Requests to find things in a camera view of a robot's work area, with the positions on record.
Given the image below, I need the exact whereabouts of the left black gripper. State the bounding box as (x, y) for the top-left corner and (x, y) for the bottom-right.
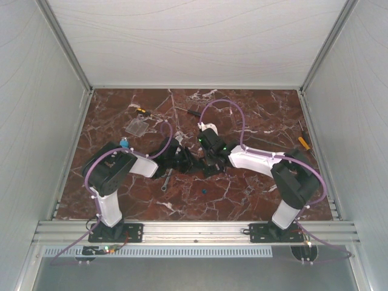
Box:
(167, 147), (205, 175)

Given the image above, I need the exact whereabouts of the black fuse box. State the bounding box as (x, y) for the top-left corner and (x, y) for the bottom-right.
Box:
(199, 158), (224, 178)

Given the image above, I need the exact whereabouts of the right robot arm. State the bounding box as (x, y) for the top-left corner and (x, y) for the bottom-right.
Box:
(198, 125), (326, 241)

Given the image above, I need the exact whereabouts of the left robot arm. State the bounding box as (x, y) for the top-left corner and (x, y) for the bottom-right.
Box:
(82, 138), (201, 241)

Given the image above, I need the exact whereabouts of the clear plastic fuse box lid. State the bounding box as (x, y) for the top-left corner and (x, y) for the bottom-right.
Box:
(125, 118), (149, 138)

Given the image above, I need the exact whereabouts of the silver combination wrench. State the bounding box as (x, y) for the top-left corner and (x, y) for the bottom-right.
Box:
(161, 169), (173, 192)

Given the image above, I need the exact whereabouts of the yellow black small screwdriver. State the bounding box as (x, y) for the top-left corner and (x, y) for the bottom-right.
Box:
(136, 108), (152, 116)

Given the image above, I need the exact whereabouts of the thin black screwdriver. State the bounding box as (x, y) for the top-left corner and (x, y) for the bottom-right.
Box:
(298, 121), (310, 144)

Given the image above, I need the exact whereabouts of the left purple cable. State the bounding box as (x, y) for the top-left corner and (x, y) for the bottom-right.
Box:
(50, 121), (173, 267)

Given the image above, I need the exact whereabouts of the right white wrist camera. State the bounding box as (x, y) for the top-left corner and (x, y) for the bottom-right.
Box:
(198, 122), (218, 135)

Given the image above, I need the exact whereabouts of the black handle screwdriver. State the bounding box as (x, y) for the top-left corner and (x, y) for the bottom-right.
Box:
(176, 107), (201, 117)

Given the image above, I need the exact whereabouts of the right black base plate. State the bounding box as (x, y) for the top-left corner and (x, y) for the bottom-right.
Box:
(242, 222), (304, 243)

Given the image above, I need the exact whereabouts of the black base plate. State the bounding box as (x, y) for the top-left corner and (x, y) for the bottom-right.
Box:
(242, 222), (304, 243)
(88, 222), (144, 243)

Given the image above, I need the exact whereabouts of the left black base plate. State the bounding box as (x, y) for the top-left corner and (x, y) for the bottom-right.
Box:
(88, 222), (144, 243)

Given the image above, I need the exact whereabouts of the orange handle screwdriver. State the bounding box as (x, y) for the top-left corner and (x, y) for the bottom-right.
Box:
(298, 136), (311, 151)

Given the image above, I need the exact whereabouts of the grey slotted cable duct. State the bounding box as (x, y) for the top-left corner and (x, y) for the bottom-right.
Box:
(60, 245), (273, 258)

